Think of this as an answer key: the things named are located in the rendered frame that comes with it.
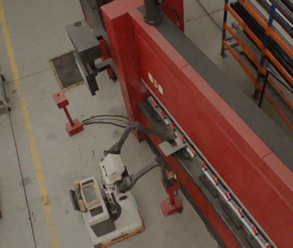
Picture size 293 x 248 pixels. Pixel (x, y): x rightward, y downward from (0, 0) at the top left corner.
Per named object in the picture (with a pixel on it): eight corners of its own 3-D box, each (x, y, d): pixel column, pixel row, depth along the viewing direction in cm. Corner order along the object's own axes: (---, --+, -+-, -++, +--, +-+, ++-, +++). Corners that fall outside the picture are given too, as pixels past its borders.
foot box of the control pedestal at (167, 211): (159, 204, 492) (158, 200, 483) (176, 197, 495) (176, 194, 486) (164, 217, 481) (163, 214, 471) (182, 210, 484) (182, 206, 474)
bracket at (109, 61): (96, 68, 491) (94, 64, 486) (112, 61, 497) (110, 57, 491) (108, 87, 470) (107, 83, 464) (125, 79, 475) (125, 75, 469)
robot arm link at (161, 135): (132, 123, 390) (134, 130, 382) (136, 120, 387) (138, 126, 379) (163, 135, 413) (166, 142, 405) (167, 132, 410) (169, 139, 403)
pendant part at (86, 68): (79, 73, 475) (72, 53, 446) (88, 70, 477) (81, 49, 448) (92, 96, 450) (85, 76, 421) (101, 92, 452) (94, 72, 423)
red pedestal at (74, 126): (65, 128, 582) (48, 95, 515) (79, 121, 588) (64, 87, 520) (69, 137, 571) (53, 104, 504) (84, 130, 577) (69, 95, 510)
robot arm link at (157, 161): (156, 154, 368) (160, 162, 362) (163, 157, 379) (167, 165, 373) (122, 178, 379) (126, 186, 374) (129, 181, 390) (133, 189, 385)
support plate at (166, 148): (158, 145, 429) (158, 144, 428) (177, 134, 435) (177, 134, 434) (166, 156, 419) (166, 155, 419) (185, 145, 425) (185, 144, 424)
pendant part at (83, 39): (82, 76, 491) (64, 25, 423) (99, 69, 496) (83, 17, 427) (96, 101, 463) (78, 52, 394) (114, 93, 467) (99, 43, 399)
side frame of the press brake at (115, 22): (130, 132, 565) (99, 6, 379) (178, 106, 583) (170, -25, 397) (139, 143, 551) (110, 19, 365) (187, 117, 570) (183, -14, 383)
